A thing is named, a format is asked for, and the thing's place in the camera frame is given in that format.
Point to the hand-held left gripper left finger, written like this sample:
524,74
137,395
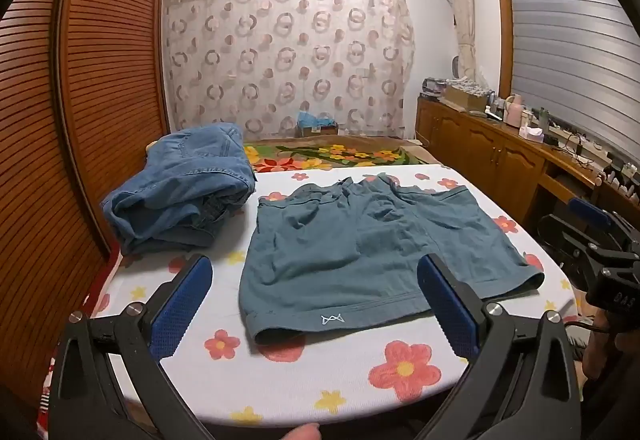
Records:
180,310

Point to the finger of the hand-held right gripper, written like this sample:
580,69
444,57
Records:
590,211
565,240

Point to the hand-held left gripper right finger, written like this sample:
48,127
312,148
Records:
450,305

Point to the teal pants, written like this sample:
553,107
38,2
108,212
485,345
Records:
350,270

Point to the person's right hand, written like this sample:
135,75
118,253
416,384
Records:
595,360

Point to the person's left hand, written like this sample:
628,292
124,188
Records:
301,432

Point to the row of small bottles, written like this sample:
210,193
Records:
622,180

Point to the pink tissue box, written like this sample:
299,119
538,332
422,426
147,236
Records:
531,133

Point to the wooden sideboard cabinet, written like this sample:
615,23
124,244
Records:
490,154

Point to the white flower print sheet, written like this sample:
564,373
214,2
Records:
350,370

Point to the pink kettle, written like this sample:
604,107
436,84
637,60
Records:
514,112

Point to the blue denim jeans pile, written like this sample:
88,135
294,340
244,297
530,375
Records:
190,180

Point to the grey window blind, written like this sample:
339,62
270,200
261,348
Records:
575,44

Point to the open cardboard box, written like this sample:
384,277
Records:
465,99

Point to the brown floral blanket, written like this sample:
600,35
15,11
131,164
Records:
340,152

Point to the dark patterned box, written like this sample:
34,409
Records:
432,87

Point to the small cardboard box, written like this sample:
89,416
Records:
322,130

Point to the beige tied curtain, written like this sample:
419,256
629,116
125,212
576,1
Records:
465,19

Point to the blue plastic bag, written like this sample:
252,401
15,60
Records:
314,118

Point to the wooden louvered wardrobe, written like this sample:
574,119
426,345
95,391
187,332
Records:
100,69

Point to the sheer circle pattern curtain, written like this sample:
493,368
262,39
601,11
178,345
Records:
280,59

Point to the wooden window frame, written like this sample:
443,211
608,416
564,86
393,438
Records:
501,19

